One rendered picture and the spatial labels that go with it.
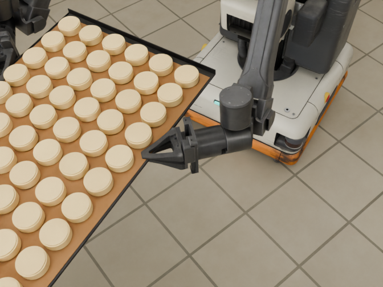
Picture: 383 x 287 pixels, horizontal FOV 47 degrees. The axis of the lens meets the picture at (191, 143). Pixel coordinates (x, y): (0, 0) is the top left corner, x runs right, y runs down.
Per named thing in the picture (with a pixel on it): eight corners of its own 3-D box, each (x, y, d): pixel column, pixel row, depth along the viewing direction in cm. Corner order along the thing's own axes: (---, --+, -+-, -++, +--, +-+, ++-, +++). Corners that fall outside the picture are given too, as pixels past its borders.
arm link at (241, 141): (257, 153, 84) (248, 134, 88) (258, 126, 79) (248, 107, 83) (221, 161, 83) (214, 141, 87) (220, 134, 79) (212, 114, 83)
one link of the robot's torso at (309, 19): (254, 19, 186) (261, -36, 166) (317, 42, 177) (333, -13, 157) (223, 56, 172) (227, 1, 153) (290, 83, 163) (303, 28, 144)
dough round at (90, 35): (107, 37, 100) (105, 30, 98) (90, 49, 98) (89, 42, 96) (92, 28, 102) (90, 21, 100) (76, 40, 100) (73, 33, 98)
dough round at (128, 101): (112, 109, 88) (110, 103, 87) (125, 91, 91) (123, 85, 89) (134, 117, 87) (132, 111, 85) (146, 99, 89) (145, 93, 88)
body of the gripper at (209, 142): (189, 175, 85) (226, 167, 86) (187, 145, 77) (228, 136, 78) (182, 148, 89) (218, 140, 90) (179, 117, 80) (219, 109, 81)
